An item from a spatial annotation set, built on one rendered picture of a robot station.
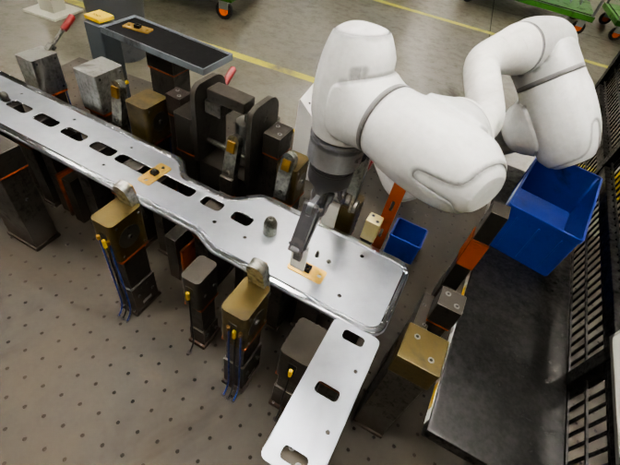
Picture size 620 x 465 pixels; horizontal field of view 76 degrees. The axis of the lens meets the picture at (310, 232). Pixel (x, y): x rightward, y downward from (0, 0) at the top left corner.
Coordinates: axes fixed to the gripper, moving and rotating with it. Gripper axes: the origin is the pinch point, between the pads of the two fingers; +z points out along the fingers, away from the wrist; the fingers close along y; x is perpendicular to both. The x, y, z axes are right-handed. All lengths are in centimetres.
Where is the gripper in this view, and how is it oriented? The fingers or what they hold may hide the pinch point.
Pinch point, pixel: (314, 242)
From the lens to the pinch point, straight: 79.9
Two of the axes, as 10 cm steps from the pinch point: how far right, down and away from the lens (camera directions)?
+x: -8.8, -4.3, 2.2
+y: 4.6, -6.0, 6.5
